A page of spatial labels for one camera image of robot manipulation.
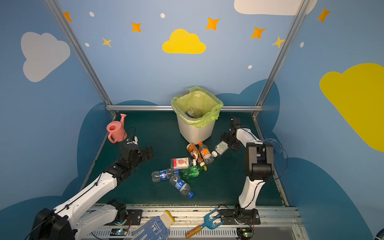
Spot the circuit board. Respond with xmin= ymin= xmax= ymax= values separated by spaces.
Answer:
xmin=110 ymin=229 xmax=129 ymax=237
xmin=236 ymin=228 xmax=254 ymax=240

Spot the pink watering can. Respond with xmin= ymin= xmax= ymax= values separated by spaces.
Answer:
xmin=107 ymin=114 xmax=128 ymax=144

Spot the clear bottle blue cap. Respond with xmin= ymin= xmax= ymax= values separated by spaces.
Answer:
xmin=170 ymin=174 xmax=195 ymax=199

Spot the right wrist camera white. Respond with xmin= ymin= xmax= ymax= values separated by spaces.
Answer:
xmin=230 ymin=118 xmax=241 ymax=129

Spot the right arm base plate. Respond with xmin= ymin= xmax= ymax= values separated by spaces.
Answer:
xmin=219 ymin=209 xmax=261 ymax=225

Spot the green soda bottle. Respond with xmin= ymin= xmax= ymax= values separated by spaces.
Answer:
xmin=181 ymin=166 xmax=208 ymax=180

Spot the bottle orange cap orange label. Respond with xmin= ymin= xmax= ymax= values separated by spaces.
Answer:
xmin=198 ymin=142 xmax=214 ymax=164

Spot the bottle green white label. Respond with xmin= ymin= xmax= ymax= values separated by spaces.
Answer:
xmin=212 ymin=141 xmax=229 ymax=158

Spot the left circuit board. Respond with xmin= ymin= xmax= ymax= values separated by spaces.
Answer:
xmin=110 ymin=229 xmax=129 ymax=237

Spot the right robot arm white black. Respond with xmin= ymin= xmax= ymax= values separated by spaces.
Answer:
xmin=220 ymin=125 xmax=275 ymax=210

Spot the right circuit board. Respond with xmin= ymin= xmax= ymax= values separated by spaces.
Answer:
xmin=236 ymin=228 xmax=254 ymax=240

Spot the bottle red pink label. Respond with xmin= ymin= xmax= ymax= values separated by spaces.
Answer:
xmin=171 ymin=158 xmax=197 ymax=170

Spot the brown tea bottle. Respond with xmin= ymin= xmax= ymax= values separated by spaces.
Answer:
xmin=187 ymin=143 xmax=206 ymax=167

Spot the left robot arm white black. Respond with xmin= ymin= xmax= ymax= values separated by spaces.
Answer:
xmin=26 ymin=143 xmax=153 ymax=240

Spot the pepsi bottle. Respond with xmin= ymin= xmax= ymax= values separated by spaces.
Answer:
xmin=186 ymin=107 xmax=202 ymax=119
xmin=151 ymin=168 xmax=179 ymax=183

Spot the blue garden hand rake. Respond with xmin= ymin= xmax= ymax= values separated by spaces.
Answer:
xmin=185 ymin=208 xmax=224 ymax=239

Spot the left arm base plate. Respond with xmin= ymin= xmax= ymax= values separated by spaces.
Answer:
xmin=113 ymin=209 xmax=143 ymax=226

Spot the white trash bin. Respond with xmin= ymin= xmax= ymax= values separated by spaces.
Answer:
xmin=177 ymin=116 xmax=216 ymax=145

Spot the blue white work glove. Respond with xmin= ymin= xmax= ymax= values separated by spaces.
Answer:
xmin=132 ymin=211 xmax=175 ymax=240

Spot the green bin liner bag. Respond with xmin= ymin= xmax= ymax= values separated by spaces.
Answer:
xmin=171 ymin=86 xmax=224 ymax=128

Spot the purple blue glass vase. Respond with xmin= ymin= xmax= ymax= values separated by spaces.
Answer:
xmin=264 ymin=138 xmax=283 ymax=155

